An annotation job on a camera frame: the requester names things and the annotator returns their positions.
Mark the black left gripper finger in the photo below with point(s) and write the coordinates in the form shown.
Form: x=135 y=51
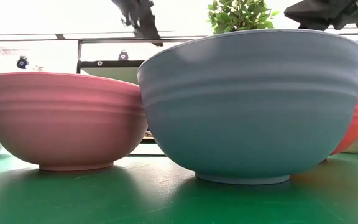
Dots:
x=149 y=32

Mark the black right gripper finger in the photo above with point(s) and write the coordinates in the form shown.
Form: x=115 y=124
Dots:
x=309 y=17

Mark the green leafy plant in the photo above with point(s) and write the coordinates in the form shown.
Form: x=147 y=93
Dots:
x=238 y=15

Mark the black ceiling camera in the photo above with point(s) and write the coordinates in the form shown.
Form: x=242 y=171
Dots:
x=123 y=56
x=22 y=63

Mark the pink ribbed bowl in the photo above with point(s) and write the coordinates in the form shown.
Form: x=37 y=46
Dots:
x=64 y=124

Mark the black frame wooden shelf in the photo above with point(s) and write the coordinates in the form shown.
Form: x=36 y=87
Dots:
x=110 y=64

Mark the green table mat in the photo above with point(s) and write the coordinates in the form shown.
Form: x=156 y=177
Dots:
x=73 y=202

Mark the blue ribbed bowl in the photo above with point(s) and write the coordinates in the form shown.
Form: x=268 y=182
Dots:
x=247 y=109

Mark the orange ribbed bowl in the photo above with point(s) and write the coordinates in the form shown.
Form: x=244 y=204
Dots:
x=354 y=124

